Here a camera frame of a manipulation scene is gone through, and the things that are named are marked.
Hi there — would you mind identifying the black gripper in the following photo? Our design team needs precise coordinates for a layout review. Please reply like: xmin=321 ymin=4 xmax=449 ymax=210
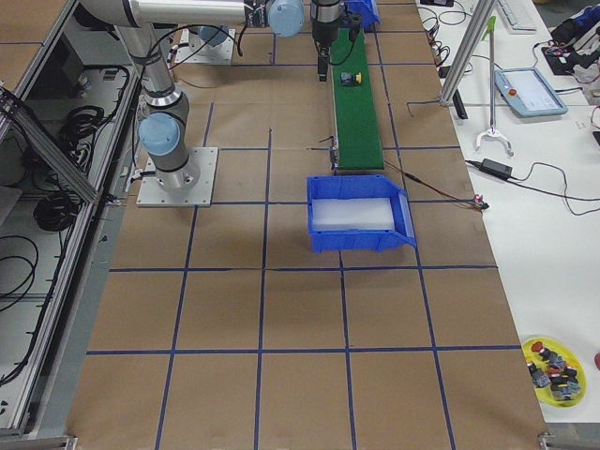
xmin=310 ymin=0 xmax=338 ymax=82

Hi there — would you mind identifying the yellow push button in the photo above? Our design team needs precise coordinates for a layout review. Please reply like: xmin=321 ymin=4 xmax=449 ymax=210
xmin=339 ymin=72 xmax=363 ymax=86

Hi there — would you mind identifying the yellow plate of buttons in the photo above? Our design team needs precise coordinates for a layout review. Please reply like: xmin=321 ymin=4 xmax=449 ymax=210
xmin=521 ymin=337 xmax=587 ymax=408

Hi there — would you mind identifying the left blue plastic bin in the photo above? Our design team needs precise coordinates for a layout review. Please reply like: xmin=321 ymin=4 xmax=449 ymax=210
xmin=346 ymin=0 xmax=381 ymax=31

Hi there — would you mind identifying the blue plastic bin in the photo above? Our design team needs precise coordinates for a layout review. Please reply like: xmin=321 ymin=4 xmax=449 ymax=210
xmin=307 ymin=174 xmax=416 ymax=253
xmin=346 ymin=0 xmax=381 ymax=31

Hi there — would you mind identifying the green conveyor belt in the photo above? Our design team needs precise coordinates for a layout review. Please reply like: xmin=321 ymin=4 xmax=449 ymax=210
xmin=331 ymin=28 xmax=383 ymax=171

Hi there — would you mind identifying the black handheld bar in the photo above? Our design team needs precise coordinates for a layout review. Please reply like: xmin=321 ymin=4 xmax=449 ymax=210
xmin=452 ymin=90 xmax=469 ymax=120

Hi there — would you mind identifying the right blue plastic bin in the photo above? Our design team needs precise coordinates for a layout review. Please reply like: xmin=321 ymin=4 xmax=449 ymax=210
xmin=307 ymin=174 xmax=416 ymax=253

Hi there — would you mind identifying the white foam pad right bin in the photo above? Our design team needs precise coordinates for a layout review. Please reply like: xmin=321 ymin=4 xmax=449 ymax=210
xmin=310 ymin=198 xmax=395 ymax=232

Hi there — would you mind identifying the reacher grabber tool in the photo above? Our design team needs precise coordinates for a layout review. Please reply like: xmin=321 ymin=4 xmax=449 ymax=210
xmin=475 ymin=15 xmax=514 ymax=157

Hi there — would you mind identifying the black power adapter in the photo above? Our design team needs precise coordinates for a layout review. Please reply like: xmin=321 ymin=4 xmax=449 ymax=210
xmin=480 ymin=158 xmax=513 ymax=180

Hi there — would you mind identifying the teach pendant tablet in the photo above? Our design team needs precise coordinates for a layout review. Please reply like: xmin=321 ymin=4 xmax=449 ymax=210
xmin=494 ymin=67 xmax=568 ymax=117

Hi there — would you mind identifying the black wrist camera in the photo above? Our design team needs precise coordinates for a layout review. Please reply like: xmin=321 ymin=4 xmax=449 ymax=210
xmin=345 ymin=12 xmax=362 ymax=43

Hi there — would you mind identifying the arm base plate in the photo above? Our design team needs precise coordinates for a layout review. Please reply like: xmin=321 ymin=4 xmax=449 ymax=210
xmin=136 ymin=147 xmax=218 ymax=207
xmin=172 ymin=26 xmax=235 ymax=65

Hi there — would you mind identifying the aluminium frame post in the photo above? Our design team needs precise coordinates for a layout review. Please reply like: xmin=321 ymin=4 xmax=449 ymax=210
xmin=440 ymin=0 xmax=496 ymax=105

